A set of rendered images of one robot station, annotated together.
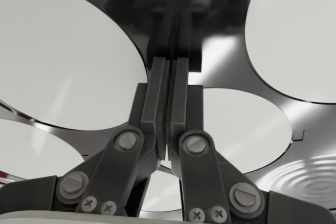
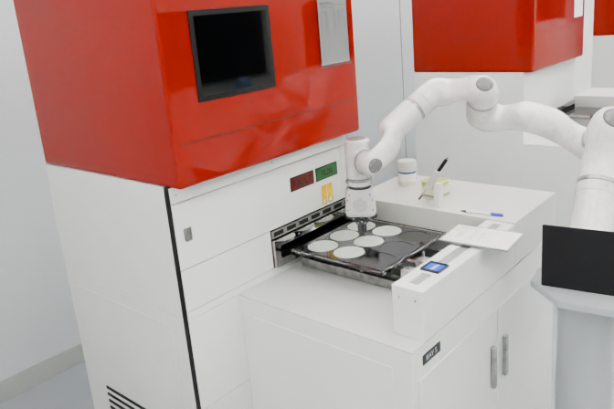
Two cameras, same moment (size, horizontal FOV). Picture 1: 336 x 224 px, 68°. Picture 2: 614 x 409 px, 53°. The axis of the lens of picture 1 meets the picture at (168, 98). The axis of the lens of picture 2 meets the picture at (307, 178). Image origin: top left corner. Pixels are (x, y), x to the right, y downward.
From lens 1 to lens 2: 2.18 m
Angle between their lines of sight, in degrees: 119
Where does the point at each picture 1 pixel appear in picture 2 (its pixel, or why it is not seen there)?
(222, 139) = (370, 240)
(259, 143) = (377, 240)
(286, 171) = (386, 245)
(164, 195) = (354, 252)
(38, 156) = (326, 246)
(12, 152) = (320, 245)
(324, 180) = (396, 246)
